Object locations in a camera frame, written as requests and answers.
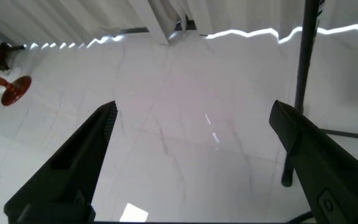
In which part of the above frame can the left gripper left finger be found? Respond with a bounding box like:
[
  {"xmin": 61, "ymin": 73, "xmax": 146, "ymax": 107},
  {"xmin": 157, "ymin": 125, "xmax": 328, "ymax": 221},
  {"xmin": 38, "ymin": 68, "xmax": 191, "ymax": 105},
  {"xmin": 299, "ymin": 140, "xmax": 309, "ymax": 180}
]
[{"xmin": 3, "ymin": 100, "xmax": 119, "ymax": 222}]

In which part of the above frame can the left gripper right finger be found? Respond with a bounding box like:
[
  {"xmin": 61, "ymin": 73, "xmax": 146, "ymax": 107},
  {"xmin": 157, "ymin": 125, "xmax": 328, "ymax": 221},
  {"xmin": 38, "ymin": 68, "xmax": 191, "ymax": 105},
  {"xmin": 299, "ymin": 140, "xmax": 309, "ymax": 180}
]
[{"xmin": 268, "ymin": 99, "xmax": 358, "ymax": 222}]

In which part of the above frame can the black clothes rack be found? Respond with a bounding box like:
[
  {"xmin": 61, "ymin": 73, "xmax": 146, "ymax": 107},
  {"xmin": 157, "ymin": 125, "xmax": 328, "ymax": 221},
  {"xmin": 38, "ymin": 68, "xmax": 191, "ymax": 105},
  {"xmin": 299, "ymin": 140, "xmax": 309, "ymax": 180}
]
[{"xmin": 280, "ymin": 0, "xmax": 358, "ymax": 188}]

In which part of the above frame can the red stand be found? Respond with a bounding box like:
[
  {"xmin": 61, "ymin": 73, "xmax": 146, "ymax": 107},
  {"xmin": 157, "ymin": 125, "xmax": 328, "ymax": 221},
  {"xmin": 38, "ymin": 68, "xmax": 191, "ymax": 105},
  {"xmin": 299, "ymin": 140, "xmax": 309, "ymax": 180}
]
[{"xmin": 0, "ymin": 65, "xmax": 33, "ymax": 107}]

